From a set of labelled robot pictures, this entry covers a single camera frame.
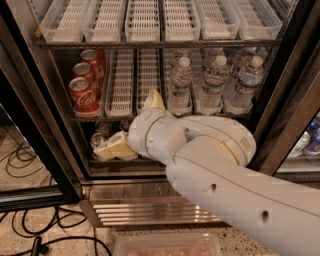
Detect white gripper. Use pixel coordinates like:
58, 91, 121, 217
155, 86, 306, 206
94, 88, 175, 160

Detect red coke can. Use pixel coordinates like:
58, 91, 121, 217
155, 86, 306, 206
68, 77, 100, 118
80, 49, 106, 87
72, 62, 101, 99

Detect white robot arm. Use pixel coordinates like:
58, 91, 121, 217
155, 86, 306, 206
94, 92, 320, 256

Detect steel fridge bottom grille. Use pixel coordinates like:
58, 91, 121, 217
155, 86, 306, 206
79, 178, 220, 227

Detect shelf tray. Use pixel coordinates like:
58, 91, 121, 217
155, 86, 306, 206
125, 0, 160, 42
40, 0, 91, 43
163, 0, 201, 42
230, 0, 282, 40
195, 0, 240, 40
83, 0, 127, 43

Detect left glass fridge door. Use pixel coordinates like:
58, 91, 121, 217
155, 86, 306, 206
0, 10, 81, 211

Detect top shelf tray far left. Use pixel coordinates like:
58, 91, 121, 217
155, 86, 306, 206
40, 0, 91, 43

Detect top shelf tray far right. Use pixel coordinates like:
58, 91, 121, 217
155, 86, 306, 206
230, 0, 282, 40

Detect blue can behind right door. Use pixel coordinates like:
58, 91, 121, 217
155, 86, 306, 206
303, 115, 320, 156

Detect left front water bottle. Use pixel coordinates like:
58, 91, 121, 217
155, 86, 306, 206
168, 56, 193, 115

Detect water bottle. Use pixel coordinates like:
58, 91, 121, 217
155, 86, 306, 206
223, 56, 264, 115
198, 55, 229, 115
168, 56, 193, 115

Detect white glide tray middle left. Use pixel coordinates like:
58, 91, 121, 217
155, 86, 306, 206
105, 49, 134, 118

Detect white glide tray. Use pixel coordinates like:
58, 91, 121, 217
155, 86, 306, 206
136, 49, 161, 113
105, 49, 134, 118

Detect white glide tray middle centre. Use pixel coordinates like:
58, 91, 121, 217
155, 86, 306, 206
136, 49, 161, 113

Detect centre front water bottle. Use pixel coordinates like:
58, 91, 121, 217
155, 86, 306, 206
198, 55, 229, 115

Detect right front water bottle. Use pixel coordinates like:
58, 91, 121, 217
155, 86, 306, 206
223, 56, 264, 115

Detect clear plastic floor container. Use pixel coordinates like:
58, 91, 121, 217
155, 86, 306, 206
114, 233, 223, 256

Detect black floor cables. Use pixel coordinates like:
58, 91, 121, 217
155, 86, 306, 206
0, 126, 114, 256

